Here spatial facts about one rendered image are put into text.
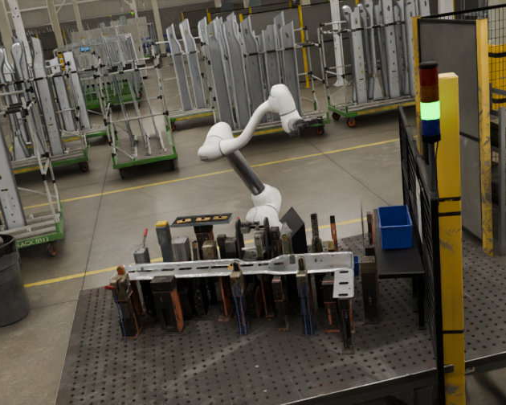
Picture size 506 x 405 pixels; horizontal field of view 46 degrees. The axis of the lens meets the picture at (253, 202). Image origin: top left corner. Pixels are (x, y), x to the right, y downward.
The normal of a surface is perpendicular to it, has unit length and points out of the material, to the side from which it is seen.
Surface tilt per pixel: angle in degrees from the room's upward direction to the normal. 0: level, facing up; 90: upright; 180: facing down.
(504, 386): 0
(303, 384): 0
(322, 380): 0
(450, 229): 90
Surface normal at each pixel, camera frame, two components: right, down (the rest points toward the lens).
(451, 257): -0.16, 0.35
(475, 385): -0.14, -0.94
